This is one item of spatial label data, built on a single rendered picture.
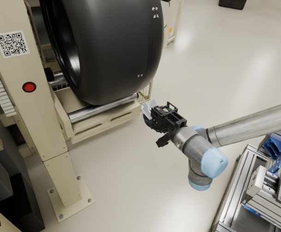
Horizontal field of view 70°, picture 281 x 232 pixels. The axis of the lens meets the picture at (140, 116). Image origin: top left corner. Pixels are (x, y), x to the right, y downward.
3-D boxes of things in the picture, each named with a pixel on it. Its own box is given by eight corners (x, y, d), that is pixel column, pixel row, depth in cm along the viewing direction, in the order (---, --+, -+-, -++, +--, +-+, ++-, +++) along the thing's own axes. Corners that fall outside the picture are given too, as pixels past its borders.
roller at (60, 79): (45, 81, 102) (48, 89, 101) (44, 77, 98) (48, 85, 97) (107, 65, 117) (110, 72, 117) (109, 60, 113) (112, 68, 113)
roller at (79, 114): (64, 115, 86) (68, 125, 86) (64, 113, 82) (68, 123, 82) (133, 91, 102) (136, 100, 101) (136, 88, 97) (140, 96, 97)
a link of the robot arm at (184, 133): (197, 147, 65) (178, 158, 61) (187, 138, 68) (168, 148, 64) (202, 129, 60) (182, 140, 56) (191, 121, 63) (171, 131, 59)
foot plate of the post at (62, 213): (58, 223, 137) (58, 222, 136) (47, 190, 152) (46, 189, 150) (95, 202, 149) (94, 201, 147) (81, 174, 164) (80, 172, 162)
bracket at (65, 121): (67, 138, 83) (63, 122, 76) (40, 86, 105) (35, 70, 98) (75, 135, 85) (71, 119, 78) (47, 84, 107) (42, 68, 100)
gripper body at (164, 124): (167, 99, 69) (192, 118, 62) (164, 118, 75) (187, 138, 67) (149, 107, 66) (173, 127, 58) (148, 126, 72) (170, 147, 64)
